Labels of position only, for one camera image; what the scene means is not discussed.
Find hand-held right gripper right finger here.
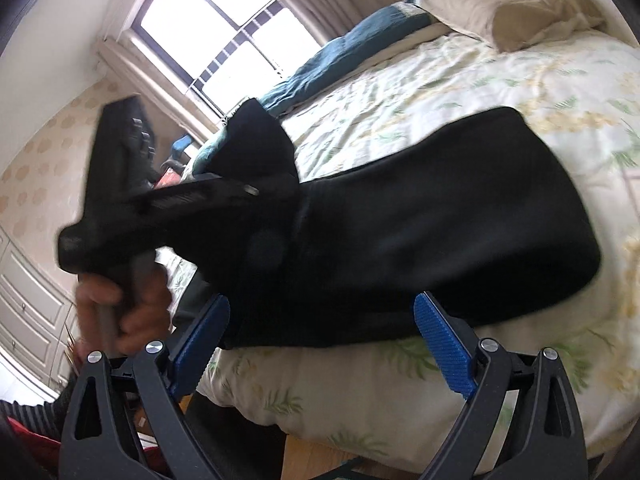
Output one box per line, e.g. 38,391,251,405
414,291,588,480

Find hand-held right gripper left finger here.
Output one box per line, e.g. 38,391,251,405
60,294,232,480

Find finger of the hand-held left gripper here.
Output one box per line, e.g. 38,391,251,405
150,172,261,213

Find black pants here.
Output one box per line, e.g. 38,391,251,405
175,99,601,351

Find person's left hand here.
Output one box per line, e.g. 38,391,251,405
75,265,173,356

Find blue box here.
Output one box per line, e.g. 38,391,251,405
171,135,197,159

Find white panelled cabinet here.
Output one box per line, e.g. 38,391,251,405
0,225,81,391

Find striped grey cloth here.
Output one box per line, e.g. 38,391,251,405
0,390,76,441

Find blue blanket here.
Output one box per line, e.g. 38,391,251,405
192,2,436,171

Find bed with floral sheet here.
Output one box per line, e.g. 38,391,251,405
155,25,640,476

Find beige pillow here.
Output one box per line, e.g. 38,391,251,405
420,0,608,53

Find window with black frame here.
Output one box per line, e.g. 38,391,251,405
135,0,326,116

